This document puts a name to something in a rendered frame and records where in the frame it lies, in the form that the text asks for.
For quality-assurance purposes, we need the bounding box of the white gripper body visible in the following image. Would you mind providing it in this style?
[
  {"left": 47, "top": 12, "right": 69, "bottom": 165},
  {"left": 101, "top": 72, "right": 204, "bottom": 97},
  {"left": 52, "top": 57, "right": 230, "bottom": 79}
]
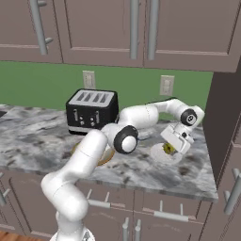
[{"left": 160, "top": 124, "right": 193, "bottom": 155}]

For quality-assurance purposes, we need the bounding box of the yellow pear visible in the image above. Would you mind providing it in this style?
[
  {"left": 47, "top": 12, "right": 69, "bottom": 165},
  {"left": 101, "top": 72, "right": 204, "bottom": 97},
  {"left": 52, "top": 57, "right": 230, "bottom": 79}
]
[{"left": 162, "top": 142, "right": 177, "bottom": 155}]

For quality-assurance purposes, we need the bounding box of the white bowl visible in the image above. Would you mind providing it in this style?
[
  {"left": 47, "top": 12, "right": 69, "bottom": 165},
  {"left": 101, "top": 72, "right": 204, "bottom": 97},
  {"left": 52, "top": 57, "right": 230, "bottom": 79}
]
[{"left": 150, "top": 141, "right": 184, "bottom": 165}]

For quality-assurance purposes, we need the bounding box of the small tan-rimmed plate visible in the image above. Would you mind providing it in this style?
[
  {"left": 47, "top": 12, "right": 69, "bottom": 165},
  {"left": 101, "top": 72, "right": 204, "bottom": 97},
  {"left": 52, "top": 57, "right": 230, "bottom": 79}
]
[{"left": 71, "top": 140, "right": 116, "bottom": 167}]

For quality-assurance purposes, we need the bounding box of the brown lower cupboard door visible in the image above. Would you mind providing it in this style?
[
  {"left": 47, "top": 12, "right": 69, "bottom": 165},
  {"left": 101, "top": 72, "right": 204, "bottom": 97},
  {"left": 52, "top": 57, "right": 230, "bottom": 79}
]
[
  {"left": 133, "top": 215, "right": 203, "bottom": 241},
  {"left": 84, "top": 205, "right": 134, "bottom": 241},
  {"left": 7, "top": 169, "right": 60, "bottom": 239}
]

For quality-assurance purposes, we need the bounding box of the brown cupboard door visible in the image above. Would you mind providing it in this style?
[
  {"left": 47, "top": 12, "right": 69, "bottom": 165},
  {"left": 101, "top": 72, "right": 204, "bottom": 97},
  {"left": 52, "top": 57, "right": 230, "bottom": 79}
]
[
  {"left": 133, "top": 215, "right": 203, "bottom": 241},
  {"left": 143, "top": 0, "right": 241, "bottom": 73},
  {"left": 52, "top": 0, "right": 146, "bottom": 68},
  {"left": 0, "top": 0, "right": 64, "bottom": 64},
  {"left": 7, "top": 169, "right": 60, "bottom": 239},
  {"left": 84, "top": 205, "right": 134, "bottom": 241}
]

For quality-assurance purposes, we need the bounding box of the brown upper cupboard door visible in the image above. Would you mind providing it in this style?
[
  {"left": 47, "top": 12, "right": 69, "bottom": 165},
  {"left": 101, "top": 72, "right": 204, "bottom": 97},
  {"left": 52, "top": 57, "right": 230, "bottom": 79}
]
[
  {"left": 143, "top": 0, "right": 241, "bottom": 73},
  {"left": 0, "top": 0, "right": 64, "bottom": 64},
  {"left": 52, "top": 0, "right": 146, "bottom": 68}
]

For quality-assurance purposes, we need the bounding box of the tall brown cupboard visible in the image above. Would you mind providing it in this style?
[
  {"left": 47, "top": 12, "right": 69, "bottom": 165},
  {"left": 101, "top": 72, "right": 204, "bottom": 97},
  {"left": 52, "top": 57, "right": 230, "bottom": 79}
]
[{"left": 199, "top": 59, "right": 241, "bottom": 241}]

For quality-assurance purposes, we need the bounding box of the brown drawer front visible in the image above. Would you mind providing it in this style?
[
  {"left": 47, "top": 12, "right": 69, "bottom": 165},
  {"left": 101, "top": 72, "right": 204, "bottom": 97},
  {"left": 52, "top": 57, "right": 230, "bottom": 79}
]
[
  {"left": 133, "top": 189, "right": 213, "bottom": 224},
  {"left": 74, "top": 181, "right": 136, "bottom": 211}
]

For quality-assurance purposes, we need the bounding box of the black four-slot toaster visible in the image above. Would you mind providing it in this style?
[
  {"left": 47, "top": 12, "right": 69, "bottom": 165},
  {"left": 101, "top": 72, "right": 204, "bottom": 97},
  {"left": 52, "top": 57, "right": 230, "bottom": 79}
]
[{"left": 65, "top": 88, "right": 120, "bottom": 137}]

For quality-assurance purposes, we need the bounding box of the white wall outlet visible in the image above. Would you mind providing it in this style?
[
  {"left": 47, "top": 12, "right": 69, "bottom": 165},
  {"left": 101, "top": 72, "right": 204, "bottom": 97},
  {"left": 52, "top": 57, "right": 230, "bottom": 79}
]
[
  {"left": 82, "top": 70, "right": 96, "bottom": 90},
  {"left": 159, "top": 74, "right": 175, "bottom": 97}
]

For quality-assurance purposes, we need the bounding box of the grey drawer handle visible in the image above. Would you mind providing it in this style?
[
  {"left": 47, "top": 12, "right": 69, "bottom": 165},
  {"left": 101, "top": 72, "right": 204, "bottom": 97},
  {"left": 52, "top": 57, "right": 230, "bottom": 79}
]
[
  {"left": 153, "top": 200, "right": 190, "bottom": 223},
  {"left": 86, "top": 188, "right": 112, "bottom": 209}
]

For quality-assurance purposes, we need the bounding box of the grey tall cupboard handle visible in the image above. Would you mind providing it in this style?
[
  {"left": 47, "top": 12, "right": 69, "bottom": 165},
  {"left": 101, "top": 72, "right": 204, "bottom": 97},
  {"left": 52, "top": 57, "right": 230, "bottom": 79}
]
[{"left": 223, "top": 168, "right": 241, "bottom": 216}]

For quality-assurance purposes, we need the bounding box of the grey lower cupboard handle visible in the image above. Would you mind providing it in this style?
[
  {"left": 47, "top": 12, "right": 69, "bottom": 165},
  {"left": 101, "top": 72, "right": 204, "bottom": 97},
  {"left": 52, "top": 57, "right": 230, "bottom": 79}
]
[
  {"left": 134, "top": 218, "right": 143, "bottom": 241},
  {"left": 0, "top": 171, "right": 11, "bottom": 207},
  {"left": 121, "top": 217, "right": 130, "bottom": 241}
]

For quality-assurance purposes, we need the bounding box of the grey upper cupboard handle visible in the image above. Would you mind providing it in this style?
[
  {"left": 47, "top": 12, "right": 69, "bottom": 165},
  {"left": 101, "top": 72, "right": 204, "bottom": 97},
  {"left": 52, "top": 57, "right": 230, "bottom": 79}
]
[
  {"left": 147, "top": 0, "right": 160, "bottom": 61},
  {"left": 29, "top": 0, "right": 55, "bottom": 56},
  {"left": 129, "top": 0, "right": 140, "bottom": 60}
]

